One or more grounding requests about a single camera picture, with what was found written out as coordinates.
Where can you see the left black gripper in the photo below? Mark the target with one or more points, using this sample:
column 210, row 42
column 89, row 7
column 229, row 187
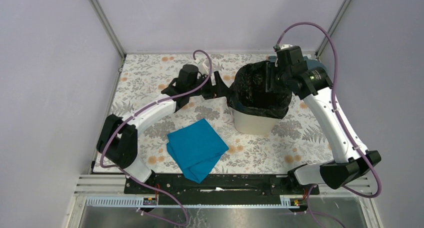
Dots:
column 220, row 90

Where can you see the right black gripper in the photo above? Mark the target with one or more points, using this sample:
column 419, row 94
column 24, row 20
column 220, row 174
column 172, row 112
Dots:
column 281, row 89

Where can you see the black trash bag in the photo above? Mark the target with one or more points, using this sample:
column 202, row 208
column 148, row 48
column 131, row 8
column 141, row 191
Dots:
column 247, row 94

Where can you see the beige plastic trash bin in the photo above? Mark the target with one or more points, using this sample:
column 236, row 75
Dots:
column 252, row 124

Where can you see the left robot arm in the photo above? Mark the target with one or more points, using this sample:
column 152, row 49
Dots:
column 118, row 140

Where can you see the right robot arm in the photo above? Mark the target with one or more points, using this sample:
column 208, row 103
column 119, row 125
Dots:
column 351, row 157

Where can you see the dark teal crumpled cloth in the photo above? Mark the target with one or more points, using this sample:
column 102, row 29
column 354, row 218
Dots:
column 311, row 63

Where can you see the bright blue folded cloth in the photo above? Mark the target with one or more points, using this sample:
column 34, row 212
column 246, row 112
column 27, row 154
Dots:
column 196, row 149

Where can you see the floral patterned table mat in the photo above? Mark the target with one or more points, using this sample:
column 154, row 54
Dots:
column 295, row 140

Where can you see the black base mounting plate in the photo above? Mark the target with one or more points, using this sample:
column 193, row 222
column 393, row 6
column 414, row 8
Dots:
column 230, row 189

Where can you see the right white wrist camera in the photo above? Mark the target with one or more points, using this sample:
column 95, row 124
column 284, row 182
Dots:
column 279, row 47

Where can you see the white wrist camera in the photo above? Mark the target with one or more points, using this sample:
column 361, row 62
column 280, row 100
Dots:
column 279, row 47
column 204, row 66

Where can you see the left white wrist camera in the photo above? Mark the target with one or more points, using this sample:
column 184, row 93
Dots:
column 204, row 66

